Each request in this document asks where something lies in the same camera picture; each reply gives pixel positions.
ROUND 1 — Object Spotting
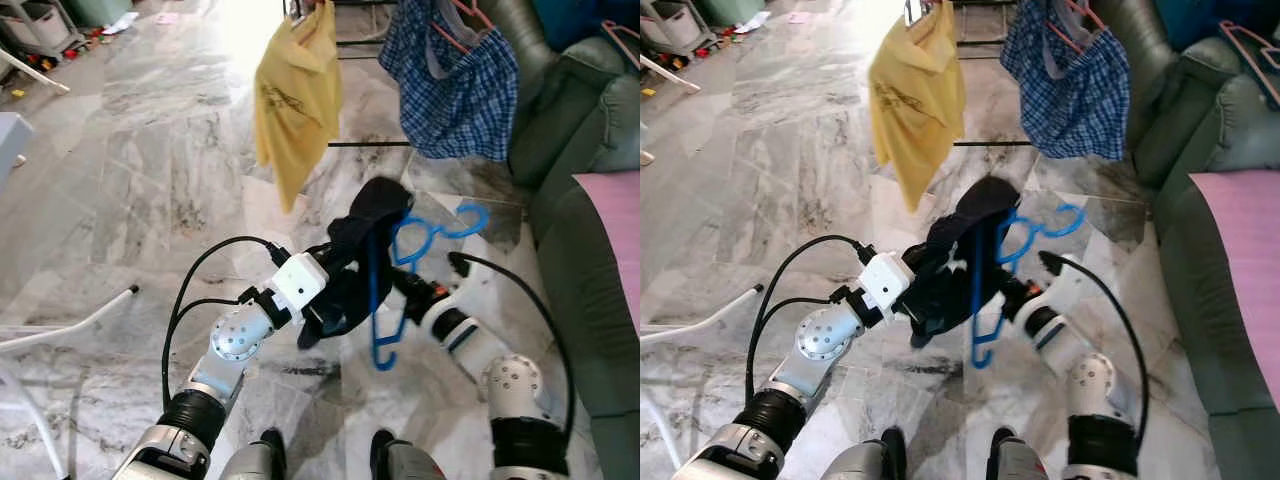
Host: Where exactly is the navy knit sweater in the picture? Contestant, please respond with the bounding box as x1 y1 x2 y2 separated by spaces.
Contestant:
296 176 415 350
907 174 1022 350

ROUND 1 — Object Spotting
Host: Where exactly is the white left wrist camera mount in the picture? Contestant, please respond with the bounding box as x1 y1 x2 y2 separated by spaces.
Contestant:
270 251 332 314
858 251 916 314

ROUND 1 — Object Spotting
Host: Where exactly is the silver right robot leg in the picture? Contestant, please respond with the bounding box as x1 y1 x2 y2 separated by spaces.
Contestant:
369 429 448 480
984 427 1053 480

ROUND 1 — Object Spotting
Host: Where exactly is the silver robot leg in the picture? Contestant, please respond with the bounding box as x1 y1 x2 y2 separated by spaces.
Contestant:
369 429 448 480
984 427 1053 480
818 427 908 480
218 427 291 480

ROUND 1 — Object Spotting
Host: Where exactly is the dark metal clothes rack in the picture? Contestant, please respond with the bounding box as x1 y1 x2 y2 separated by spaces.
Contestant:
283 0 413 149
903 0 1033 149

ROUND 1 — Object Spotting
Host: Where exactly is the pink cloth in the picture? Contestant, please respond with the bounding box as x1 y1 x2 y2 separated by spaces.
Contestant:
1187 167 1280 353
571 169 641 336

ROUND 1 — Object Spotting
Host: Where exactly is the blue plastic hanger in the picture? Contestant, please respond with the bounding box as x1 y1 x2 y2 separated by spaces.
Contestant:
366 202 492 372
967 202 1087 370

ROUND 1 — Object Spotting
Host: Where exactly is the beige plastic chair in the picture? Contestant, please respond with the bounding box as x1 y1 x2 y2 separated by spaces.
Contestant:
640 54 703 95
0 44 73 96

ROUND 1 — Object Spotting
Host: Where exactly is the blue plaid shirt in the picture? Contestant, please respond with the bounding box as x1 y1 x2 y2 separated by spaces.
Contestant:
377 0 522 164
999 0 1132 162

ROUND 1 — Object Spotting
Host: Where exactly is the silver left robot leg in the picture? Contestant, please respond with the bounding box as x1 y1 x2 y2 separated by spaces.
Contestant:
218 427 291 480
818 427 908 480

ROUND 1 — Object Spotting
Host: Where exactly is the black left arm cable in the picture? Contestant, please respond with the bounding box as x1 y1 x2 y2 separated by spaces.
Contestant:
160 235 293 413
745 235 881 406

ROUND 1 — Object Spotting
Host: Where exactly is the grey storage cart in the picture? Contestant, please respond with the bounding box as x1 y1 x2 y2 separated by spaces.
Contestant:
640 0 718 58
0 0 88 58

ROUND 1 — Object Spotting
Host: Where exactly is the green bin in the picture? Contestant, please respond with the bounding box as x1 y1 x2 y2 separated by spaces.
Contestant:
695 0 773 28
60 0 138 29

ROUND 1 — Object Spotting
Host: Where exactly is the dark green sofa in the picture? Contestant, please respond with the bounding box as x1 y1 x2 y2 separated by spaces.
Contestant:
478 0 641 480
1088 0 1280 480

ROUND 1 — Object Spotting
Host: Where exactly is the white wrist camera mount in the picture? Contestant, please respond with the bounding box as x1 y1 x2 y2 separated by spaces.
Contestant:
858 251 916 314
270 251 332 314
1040 255 1098 316
445 255 503 323

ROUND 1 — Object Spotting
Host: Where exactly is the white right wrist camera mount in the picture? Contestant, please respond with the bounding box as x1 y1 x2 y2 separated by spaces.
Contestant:
1040 255 1098 316
445 255 503 323

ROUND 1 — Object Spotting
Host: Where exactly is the yellow shirt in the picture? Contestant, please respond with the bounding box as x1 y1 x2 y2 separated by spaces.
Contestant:
867 0 969 214
252 0 345 215

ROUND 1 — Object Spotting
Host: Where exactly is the red plastic hanger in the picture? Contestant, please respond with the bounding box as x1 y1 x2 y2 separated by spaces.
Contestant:
598 18 641 73
1043 0 1111 57
1216 18 1280 113
428 0 498 57

